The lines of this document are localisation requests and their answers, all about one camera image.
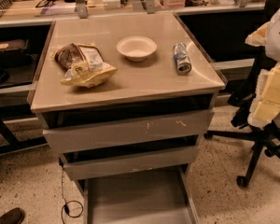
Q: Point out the top grey drawer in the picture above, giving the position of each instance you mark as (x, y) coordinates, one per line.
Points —
(128, 131)

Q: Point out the brown chip bag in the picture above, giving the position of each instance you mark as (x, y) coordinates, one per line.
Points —
(84, 65)

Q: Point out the black office chair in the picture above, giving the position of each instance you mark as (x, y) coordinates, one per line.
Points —
(267, 139)

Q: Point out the grey drawer cabinet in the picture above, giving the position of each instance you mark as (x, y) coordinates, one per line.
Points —
(137, 90)

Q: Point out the middle grey drawer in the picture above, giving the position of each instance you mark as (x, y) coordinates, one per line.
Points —
(131, 163)

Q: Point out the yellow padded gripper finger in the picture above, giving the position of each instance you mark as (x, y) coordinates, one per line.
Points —
(259, 37)
(266, 105)

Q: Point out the white paper bowl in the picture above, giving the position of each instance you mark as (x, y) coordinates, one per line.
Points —
(136, 48)

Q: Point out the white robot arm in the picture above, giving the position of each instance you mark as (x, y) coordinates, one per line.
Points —
(272, 47)

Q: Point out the bottom open grey drawer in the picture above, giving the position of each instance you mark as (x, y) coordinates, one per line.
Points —
(149, 197)

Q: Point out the black desk frame leg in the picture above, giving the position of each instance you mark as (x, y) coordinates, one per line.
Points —
(13, 144)

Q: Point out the crushed silver soda can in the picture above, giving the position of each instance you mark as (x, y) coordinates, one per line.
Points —
(181, 57)

